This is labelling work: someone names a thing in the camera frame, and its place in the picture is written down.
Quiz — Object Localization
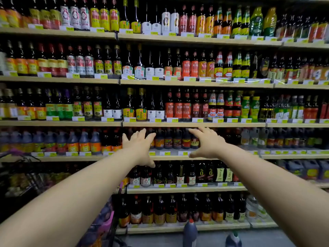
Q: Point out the person's left hand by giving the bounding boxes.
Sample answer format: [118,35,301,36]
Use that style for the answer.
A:
[122,128,157,168]

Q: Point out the person's right hand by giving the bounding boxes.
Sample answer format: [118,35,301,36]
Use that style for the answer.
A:
[188,127,227,159]

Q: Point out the person's left forearm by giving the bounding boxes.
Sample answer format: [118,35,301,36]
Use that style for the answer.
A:
[0,148,144,247]

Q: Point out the person's right forearm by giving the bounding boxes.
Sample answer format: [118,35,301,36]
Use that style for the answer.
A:
[217,145,329,247]

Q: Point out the wooden store shelving unit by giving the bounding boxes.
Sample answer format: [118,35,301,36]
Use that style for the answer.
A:
[0,26,329,235]

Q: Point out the row of black bottles white labels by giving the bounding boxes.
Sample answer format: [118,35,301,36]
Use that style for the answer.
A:
[128,161,240,187]

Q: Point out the row of short-neck dark sauce bottles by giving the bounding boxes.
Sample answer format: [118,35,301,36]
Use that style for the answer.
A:
[0,86,329,123]

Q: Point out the rows of yellow price tags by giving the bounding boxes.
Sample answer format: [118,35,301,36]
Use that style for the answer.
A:
[0,22,329,187]

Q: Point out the row of brown vinegar bottles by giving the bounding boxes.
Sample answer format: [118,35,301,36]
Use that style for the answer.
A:
[118,193,247,228]

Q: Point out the row of dark bottles colourful labels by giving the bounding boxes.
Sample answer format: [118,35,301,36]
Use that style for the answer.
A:
[0,40,329,81]

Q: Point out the cluster of clear plastic bottles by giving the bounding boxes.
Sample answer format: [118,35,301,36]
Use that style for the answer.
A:
[245,194,268,221]

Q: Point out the row of pale and dark jugs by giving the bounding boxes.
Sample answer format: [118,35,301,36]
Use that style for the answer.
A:
[223,127,329,150]

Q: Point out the dark jug with red cap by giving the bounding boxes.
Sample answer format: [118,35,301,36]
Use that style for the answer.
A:
[183,218,198,247]

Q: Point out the dark jug with green cap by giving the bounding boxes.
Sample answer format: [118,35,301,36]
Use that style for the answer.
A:
[225,231,242,247]

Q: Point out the row of large translucent canisters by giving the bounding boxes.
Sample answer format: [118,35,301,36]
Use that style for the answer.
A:
[276,159,329,181]

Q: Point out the row of tall mixed-label sauce bottles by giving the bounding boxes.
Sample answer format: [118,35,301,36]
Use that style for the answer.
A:
[0,0,329,40]

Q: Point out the row of dark handled jugs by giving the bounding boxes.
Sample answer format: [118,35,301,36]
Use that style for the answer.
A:
[148,127,200,150]

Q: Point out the row of blue-tinted handled jugs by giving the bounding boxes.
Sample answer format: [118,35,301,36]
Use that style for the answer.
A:
[0,128,123,155]

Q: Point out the black wire shopping cart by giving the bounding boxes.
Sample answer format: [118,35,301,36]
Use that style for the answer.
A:
[0,149,129,247]

